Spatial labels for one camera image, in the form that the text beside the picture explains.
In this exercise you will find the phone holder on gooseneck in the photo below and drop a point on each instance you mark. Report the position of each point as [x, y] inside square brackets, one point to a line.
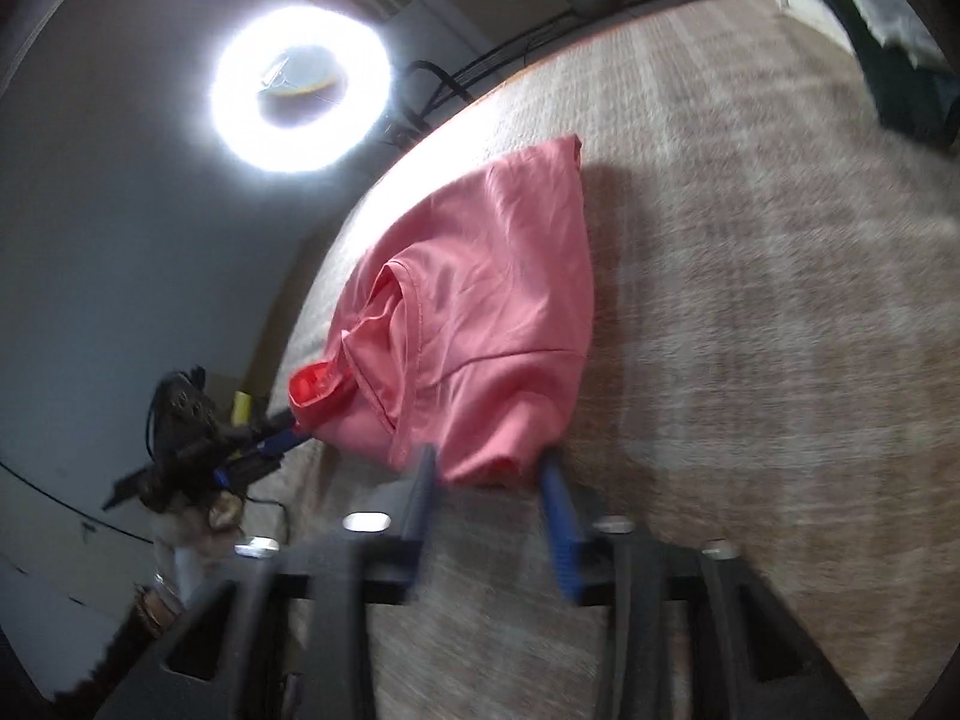
[274, 75]

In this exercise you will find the yellow paper bag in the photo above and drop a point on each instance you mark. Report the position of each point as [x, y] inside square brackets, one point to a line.
[241, 406]

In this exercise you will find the black metal clothes rack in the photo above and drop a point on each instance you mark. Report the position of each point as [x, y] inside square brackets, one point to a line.
[424, 67]

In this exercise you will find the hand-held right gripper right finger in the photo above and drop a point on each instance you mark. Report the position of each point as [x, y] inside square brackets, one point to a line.
[562, 532]

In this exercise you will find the pink t-shirt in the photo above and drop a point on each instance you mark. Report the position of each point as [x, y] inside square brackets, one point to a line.
[487, 277]

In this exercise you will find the person's left hand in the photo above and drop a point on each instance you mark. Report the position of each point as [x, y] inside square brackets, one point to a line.
[221, 510]

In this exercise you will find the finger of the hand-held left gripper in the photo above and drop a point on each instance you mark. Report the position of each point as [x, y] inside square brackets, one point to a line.
[281, 441]
[274, 420]

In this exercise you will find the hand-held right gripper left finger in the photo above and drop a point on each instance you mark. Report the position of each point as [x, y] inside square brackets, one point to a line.
[420, 495]

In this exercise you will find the beige plaid blanket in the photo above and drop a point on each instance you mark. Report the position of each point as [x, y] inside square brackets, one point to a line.
[750, 315]

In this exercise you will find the stack of folded clothes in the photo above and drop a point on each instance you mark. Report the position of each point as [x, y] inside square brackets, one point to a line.
[900, 90]

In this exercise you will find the person's left forearm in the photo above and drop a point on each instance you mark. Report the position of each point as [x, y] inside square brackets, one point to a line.
[184, 570]

